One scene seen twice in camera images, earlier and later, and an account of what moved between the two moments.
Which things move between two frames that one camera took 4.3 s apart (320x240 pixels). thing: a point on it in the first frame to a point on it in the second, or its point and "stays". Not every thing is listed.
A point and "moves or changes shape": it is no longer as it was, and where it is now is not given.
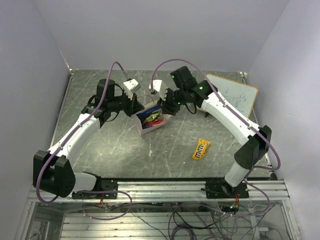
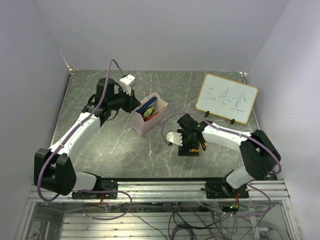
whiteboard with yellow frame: (239, 95) stays
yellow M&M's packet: (201, 149) moves or changes shape
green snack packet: (151, 117) to (148, 112)
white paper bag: (147, 107) to (142, 127)
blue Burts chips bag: (142, 116) to (141, 109)
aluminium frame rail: (259, 191) stays
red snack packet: (155, 122) to (150, 117)
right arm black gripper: (166, 107) to (183, 150)
